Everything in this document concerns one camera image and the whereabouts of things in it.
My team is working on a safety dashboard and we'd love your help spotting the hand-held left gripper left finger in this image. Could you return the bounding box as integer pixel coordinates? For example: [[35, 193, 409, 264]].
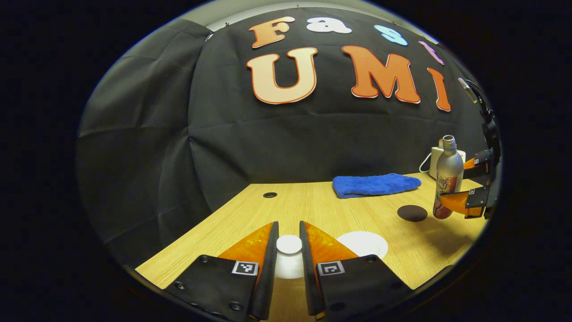
[[163, 221, 280, 321]]

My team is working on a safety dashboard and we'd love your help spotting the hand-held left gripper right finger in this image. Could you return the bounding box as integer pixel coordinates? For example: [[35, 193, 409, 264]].
[[299, 220, 414, 321]]

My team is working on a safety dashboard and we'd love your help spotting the silver water bottle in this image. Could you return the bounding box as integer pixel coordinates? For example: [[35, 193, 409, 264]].
[[433, 135, 464, 220]]

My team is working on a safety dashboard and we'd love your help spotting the dark brown round coaster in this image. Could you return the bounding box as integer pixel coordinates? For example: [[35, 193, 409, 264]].
[[397, 205, 428, 222]]

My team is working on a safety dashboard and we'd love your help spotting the white teacup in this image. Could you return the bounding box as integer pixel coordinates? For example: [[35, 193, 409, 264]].
[[336, 231, 389, 260]]

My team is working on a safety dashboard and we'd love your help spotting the white toaster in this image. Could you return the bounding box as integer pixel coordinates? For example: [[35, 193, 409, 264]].
[[429, 147, 466, 179]]

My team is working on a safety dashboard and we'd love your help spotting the blue towel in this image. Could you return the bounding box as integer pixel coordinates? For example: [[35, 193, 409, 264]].
[[332, 174, 422, 199]]

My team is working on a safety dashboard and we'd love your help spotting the black backdrop cloth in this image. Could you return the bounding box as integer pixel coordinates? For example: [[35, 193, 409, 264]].
[[76, 7, 494, 269]]

